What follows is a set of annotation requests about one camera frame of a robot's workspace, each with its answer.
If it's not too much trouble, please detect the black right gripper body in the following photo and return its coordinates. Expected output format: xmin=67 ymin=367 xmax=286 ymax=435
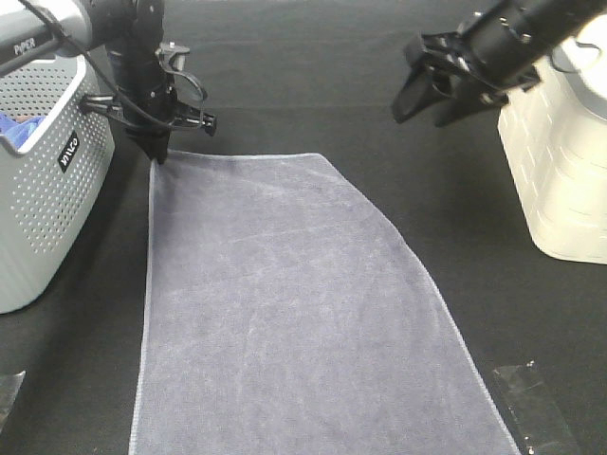
xmin=404 ymin=1 xmax=540 ymax=96

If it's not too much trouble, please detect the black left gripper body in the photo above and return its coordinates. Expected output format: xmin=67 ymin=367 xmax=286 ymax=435
xmin=106 ymin=28 xmax=217 ymax=137

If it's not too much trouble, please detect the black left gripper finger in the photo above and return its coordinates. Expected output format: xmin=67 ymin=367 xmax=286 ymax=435
xmin=126 ymin=126 xmax=171 ymax=164

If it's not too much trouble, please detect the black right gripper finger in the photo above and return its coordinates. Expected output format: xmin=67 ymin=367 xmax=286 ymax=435
xmin=391 ymin=65 xmax=451 ymax=124
xmin=433 ymin=84 xmax=497 ymax=127

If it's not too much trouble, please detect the grey microfibre towel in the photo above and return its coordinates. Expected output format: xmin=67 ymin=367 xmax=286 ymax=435
xmin=129 ymin=151 xmax=518 ymax=454

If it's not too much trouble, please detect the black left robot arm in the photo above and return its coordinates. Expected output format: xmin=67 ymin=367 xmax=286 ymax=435
xmin=1 ymin=1 xmax=217 ymax=164

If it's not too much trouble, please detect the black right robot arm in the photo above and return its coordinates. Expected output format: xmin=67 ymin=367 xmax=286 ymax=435
xmin=391 ymin=1 xmax=606 ymax=127

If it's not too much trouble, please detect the cream white laundry basket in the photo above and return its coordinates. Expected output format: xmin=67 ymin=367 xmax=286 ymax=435
xmin=498 ymin=15 xmax=606 ymax=264

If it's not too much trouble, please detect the grey perforated laundry basket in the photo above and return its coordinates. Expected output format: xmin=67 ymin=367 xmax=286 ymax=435
xmin=1 ymin=57 xmax=115 ymax=313

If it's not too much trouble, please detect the black table mat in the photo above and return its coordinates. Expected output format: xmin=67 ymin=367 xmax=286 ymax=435
xmin=1 ymin=1 xmax=606 ymax=454

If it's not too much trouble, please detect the blue cloth in basket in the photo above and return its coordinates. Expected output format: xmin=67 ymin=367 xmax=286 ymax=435
xmin=0 ymin=113 xmax=46 ymax=149

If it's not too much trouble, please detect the left clear tape strip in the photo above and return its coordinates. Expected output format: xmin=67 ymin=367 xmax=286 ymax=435
xmin=0 ymin=371 xmax=27 ymax=430

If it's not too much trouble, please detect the clear tape strip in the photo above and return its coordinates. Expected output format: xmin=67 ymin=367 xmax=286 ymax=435
xmin=492 ymin=360 xmax=581 ymax=454
xmin=0 ymin=371 xmax=27 ymax=430

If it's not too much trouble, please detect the right clear tape strip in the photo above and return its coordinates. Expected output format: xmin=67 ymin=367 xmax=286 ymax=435
xmin=492 ymin=360 xmax=581 ymax=454

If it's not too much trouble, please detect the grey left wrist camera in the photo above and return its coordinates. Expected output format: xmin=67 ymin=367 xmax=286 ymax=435
xmin=156 ymin=42 xmax=191 ymax=73

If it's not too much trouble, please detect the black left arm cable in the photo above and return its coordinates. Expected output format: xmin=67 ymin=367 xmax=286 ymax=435
xmin=18 ymin=0 xmax=210 ymax=129

